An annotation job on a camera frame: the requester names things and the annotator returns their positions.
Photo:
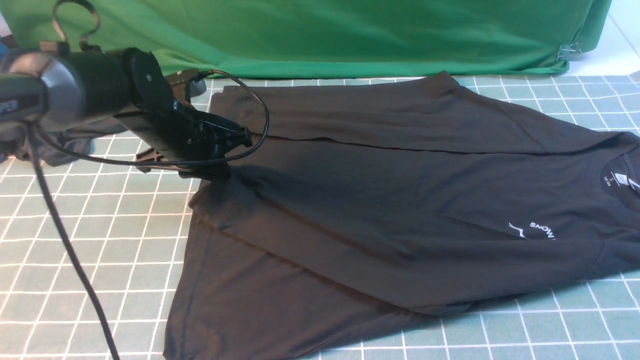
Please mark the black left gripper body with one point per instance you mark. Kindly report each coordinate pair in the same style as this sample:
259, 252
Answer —
187, 138

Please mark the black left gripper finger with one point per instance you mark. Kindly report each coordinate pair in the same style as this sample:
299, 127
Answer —
150, 160
219, 171

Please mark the gray long-sleeved shirt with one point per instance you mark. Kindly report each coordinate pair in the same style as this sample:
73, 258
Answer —
370, 208

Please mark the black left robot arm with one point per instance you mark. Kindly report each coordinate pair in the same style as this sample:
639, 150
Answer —
59, 101

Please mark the green backdrop cloth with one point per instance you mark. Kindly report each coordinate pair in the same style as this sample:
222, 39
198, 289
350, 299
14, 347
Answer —
334, 39

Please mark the dark crumpled garment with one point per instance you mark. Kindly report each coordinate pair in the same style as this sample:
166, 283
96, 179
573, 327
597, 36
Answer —
14, 143

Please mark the metal binder clip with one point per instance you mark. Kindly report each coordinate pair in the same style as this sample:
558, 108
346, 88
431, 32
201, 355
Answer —
568, 52

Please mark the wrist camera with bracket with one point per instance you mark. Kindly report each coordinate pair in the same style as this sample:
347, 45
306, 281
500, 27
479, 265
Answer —
186, 84

